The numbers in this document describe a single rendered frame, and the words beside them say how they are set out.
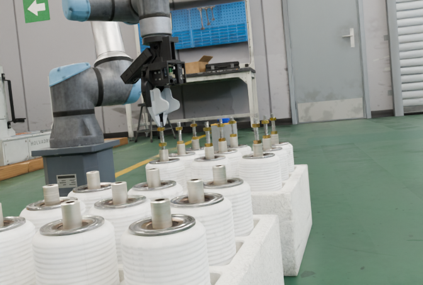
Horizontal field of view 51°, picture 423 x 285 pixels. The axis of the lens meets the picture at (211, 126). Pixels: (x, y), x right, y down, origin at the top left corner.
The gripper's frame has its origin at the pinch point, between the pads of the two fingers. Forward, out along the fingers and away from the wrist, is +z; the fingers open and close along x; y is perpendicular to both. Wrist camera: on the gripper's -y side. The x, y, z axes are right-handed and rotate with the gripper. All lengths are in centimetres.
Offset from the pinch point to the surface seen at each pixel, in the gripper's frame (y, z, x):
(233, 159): 13.1, 11.6, 12.1
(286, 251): 31.1, 29.8, 0.3
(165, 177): 3.6, 13.2, -3.7
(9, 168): -212, 29, 95
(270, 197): 28.7, 17.9, -0.4
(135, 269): 38, 13, -52
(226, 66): -205, -46, 390
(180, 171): 5.3, 12.5, -0.1
